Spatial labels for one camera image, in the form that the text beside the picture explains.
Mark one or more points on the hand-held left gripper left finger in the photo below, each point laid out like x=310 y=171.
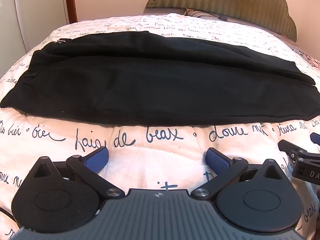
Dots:
x=98 y=158

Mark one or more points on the black pants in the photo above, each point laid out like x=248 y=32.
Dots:
x=155 y=80

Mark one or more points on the floral patterned cloth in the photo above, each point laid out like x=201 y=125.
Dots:
x=311 y=61

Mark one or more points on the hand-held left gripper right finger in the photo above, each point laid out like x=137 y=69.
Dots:
x=216 y=159

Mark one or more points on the wooden door frame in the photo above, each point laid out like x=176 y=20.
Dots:
x=71 y=0

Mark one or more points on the white door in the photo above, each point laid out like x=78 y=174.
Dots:
x=35 y=10

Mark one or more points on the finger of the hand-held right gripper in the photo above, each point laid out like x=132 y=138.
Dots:
x=315 y=138
x=287 y=146

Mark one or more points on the beige woven cloth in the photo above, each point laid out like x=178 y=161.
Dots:
x=191 y=12

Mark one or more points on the white script printed blanket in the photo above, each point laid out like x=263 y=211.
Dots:
x=160 y=152

